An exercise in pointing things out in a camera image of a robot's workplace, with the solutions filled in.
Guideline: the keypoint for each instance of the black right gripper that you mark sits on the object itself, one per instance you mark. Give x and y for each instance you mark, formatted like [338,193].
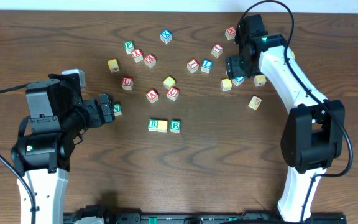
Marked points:
[235,66]

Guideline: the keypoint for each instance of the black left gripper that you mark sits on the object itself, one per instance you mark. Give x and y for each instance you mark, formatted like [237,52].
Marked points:
[105,108]

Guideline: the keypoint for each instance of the green R block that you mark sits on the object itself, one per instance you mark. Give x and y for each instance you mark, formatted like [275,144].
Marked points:
[153,125]

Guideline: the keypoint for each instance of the yellow O block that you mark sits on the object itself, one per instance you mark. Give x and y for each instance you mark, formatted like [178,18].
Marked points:
[162,126]

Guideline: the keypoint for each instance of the green B block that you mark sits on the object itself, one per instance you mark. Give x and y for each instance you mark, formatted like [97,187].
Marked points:
[175,126]

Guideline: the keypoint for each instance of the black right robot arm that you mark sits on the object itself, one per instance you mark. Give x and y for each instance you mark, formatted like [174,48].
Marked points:
[312,136]

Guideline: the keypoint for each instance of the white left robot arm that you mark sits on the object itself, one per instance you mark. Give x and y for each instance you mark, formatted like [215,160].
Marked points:
[45,142]

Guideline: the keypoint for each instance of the green N block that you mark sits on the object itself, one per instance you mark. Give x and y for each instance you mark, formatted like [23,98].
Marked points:
[117,109]

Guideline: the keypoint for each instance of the blue 2 block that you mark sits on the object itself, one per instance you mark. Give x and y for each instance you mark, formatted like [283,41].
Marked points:
[238,80]

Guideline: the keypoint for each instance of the yellow S block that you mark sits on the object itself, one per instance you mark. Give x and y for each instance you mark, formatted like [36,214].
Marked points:
[226,84]

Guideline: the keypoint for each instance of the red I block upper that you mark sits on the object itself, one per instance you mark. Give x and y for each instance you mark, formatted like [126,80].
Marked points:
[217,50]

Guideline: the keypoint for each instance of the blue L block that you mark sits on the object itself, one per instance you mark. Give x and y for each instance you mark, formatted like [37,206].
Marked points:
[206,66]

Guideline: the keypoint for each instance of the yellow K block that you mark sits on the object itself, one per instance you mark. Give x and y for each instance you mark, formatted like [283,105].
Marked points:
[260,80]

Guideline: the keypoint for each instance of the red U block left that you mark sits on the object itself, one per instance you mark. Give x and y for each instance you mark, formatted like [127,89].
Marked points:
[127,83]

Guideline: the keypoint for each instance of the red u block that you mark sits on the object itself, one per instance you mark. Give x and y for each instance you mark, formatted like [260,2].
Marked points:
[173,93]
[127,83]

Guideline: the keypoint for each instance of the red block far top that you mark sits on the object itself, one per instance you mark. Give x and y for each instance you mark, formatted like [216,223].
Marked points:
[230,33]

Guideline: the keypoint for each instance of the yellow snail picture block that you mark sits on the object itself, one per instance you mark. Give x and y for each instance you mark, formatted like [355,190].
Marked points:
[254,102]

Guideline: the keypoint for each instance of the red I block beside L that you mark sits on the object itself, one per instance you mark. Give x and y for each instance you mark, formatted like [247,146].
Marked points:
[192,65]

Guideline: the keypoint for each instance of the red A block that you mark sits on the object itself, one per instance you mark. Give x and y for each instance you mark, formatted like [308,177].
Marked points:
[152,96]

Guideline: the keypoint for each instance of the yellow block far left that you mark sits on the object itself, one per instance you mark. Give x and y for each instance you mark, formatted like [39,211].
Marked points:
[113,65]

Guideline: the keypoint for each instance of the red X block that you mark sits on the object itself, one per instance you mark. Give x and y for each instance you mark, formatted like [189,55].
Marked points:
[137,55]

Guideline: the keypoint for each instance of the yellow block near U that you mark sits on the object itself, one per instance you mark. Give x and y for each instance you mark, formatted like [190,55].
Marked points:
[169,82]

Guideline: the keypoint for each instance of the red U block centre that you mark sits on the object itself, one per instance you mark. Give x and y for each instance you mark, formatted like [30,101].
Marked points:
[173,93]

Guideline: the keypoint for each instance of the red E block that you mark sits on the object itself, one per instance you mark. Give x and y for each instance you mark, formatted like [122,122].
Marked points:
[150,60]

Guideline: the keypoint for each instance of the green F block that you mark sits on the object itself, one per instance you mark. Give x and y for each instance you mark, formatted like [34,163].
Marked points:
[129,46]

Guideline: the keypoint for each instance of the blue X block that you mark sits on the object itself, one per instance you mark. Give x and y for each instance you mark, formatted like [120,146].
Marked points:
[166,36]

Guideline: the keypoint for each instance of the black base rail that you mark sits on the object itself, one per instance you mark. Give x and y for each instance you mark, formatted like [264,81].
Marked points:
[247,217]

